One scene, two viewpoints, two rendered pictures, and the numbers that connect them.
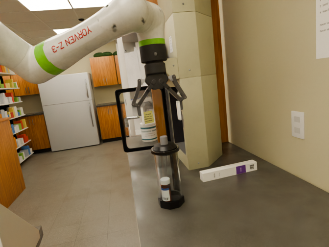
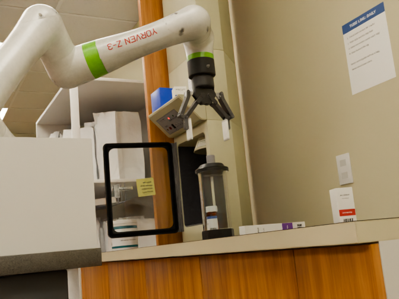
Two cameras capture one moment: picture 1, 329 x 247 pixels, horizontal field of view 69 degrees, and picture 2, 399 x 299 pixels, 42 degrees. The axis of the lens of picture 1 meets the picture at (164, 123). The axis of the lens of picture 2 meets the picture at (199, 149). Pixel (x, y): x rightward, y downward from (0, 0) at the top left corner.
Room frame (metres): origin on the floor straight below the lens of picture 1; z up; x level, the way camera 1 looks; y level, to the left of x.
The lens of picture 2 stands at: (-0.72, 0.56, 0.92)
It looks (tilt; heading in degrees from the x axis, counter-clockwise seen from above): 11 degrees up; 342
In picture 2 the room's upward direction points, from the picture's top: 5 degrees counter-clockwise
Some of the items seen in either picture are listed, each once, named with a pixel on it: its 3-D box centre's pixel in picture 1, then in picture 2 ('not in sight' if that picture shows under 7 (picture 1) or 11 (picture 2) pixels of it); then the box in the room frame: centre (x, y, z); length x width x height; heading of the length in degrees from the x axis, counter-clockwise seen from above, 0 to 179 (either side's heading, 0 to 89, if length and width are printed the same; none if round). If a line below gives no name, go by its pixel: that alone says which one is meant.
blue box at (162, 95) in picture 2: not in sight; (165, 101); (1.39, 0.00, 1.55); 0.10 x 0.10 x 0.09; 10
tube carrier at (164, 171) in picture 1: (168, 174); (215, 202); (0.86, 0.01, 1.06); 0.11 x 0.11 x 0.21
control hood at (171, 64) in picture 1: (160, 71); (176, 117); (1.31, -0.01, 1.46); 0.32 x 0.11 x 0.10; 10
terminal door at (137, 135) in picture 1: (143, 118); (141, 188); (1.46, 0.12, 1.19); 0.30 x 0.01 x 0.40; 92
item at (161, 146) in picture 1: (164, 144); (211, 165); (0.86, 0.01, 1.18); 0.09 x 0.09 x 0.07
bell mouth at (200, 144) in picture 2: not in sight; (214, 143); (1.32, -0.17, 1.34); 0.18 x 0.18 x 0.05
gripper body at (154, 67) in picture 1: (155, 76); (203, 91); (0.86, 0.01, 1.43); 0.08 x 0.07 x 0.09; 99
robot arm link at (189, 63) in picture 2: (153, 55); (200, 70); (0.87, 0.01, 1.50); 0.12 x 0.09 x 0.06; 9
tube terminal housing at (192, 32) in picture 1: (195, 92); (217, 149); (1.34, -0.19, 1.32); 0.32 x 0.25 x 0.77; 10
